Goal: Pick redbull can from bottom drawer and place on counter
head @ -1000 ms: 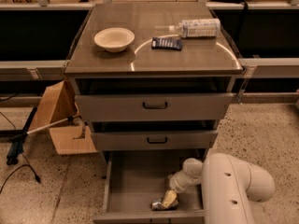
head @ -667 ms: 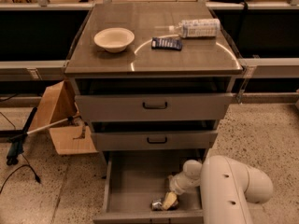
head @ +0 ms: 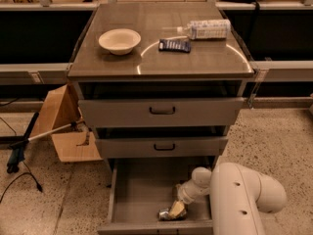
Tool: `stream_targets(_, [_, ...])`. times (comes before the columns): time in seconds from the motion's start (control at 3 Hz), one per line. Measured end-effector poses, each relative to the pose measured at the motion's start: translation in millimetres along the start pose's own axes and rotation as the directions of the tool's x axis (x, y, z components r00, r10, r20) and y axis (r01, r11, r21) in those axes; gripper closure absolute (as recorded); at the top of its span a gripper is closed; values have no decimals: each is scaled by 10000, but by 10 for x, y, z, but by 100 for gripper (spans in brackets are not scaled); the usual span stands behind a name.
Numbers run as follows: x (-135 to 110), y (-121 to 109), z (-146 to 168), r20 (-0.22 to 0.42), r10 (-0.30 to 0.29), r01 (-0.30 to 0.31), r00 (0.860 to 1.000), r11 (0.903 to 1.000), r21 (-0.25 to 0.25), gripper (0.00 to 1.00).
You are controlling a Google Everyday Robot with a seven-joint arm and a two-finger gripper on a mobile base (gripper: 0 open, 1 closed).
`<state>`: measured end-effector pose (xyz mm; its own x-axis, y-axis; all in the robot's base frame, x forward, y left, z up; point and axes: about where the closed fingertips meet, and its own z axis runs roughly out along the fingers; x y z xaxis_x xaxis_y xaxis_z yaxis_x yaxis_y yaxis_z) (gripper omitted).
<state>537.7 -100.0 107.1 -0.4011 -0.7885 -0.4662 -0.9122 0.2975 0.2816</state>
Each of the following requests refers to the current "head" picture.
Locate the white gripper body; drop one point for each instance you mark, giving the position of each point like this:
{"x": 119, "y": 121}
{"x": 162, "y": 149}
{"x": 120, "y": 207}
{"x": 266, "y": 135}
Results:
{"x": 185, "y": 194}

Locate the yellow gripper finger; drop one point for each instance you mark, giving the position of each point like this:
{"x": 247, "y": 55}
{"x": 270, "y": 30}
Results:
{"x": 177, "y": 210}

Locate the silver redbull can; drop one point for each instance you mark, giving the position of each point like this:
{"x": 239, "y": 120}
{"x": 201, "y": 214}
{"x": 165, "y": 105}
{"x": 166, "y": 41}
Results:
{"x": 163, "y": 215}

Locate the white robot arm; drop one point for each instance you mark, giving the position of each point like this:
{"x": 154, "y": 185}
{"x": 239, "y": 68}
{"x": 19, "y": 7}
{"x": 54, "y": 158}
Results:
{"x": 238, "y": 196}

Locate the bottom grey open drawer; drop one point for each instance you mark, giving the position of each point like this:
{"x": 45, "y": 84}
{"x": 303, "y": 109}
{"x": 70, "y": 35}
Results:
{"x": 143, "y": 187}

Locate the middle grey drawer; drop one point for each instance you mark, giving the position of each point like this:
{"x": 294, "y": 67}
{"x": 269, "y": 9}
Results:
{"x": 161, "y": 147}

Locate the top grey drawer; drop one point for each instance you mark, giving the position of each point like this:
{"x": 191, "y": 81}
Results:
{"x": 160, "y": 112}

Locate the dark blue snack packet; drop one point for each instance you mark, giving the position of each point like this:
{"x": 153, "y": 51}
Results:
{"x": 174, "y": 45}

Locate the brown cardboard box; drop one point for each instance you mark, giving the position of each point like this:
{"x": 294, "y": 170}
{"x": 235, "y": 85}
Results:
{"x": 60, "y": 119}

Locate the clear plastic water bottle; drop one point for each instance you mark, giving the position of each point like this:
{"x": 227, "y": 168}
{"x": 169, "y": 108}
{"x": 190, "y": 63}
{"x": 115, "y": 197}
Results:
{"x": 209, "y": 29}

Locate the white bowl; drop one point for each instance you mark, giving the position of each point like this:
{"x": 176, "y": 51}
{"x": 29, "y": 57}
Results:
{"x": 119, "y": 41}

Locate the white grabber stick tool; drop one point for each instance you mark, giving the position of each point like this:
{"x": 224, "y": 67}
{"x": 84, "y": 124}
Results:
{"x": 17, "y": 148}

